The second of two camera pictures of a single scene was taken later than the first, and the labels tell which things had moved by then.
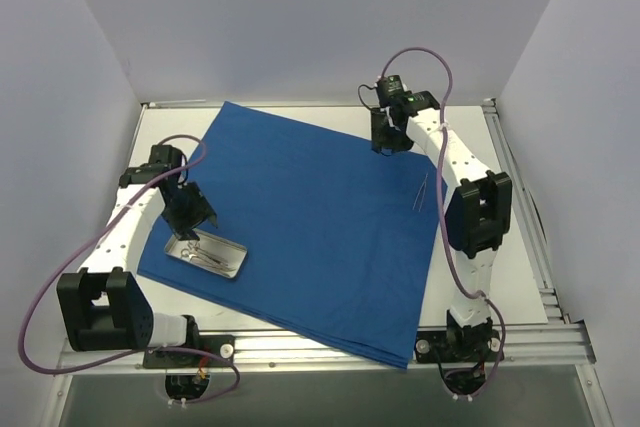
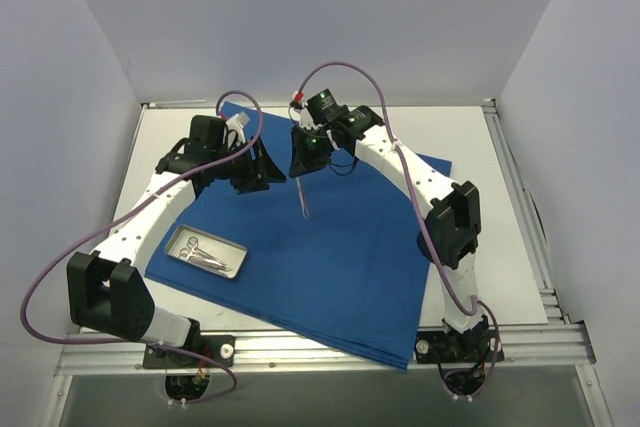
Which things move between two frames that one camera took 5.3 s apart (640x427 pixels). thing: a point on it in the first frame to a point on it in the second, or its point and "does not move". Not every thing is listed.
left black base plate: (222, 345) does not move
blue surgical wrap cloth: (342, 239) does not move
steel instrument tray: (209, 252) does not move
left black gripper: (188, 210) to (251, 169)
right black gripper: (390, 133) to (310, 156)
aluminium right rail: (551, 301) does not move
